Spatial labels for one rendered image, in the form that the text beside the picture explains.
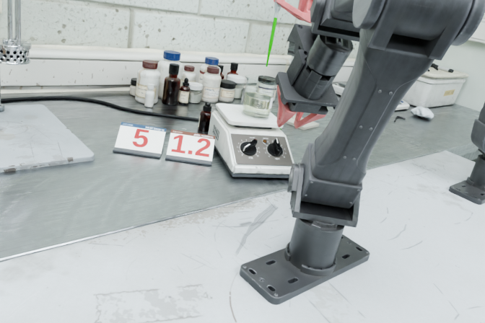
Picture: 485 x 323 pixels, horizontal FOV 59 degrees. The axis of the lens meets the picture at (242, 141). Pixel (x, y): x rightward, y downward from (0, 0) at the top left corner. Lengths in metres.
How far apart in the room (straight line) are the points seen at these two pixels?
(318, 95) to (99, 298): 0.44
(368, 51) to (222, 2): 1.07
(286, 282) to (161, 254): 0.16
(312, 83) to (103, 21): 0.71
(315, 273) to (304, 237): 0.05
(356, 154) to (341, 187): 0.06
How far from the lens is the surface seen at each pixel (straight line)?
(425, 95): 1.85
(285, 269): 0.58
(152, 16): 1.32
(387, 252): 0.71
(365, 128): 0.47
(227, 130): 0.85
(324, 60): 0.67
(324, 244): 0.56
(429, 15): 0.39
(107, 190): 0.71
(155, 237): 0.61
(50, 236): 0.61
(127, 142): 0.87
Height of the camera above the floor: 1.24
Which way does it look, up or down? 20 degrees down
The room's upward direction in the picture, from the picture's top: 11 degrees clockwise
